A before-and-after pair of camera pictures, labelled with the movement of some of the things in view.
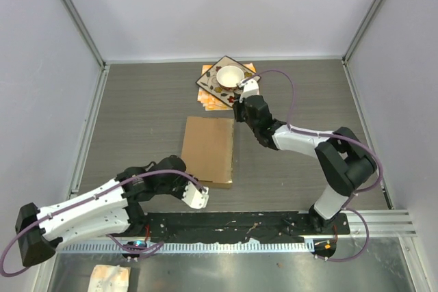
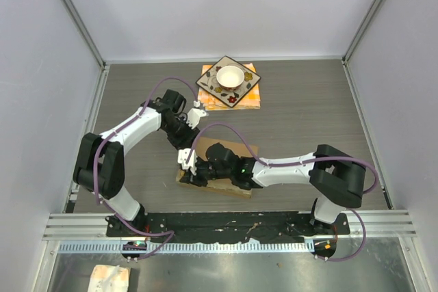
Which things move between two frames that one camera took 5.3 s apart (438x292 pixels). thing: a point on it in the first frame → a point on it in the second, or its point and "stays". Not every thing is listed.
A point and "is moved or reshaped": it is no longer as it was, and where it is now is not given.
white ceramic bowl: (228, 76) stays
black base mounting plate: (272, 228) stays
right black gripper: (237, 107) → (197, 178)
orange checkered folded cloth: (209, 101) stays
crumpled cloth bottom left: (110, 278) stays
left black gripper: (180, 195) → (187, 139)
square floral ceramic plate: (209, 81) stays
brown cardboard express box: (207, 150) is moved or reshaped
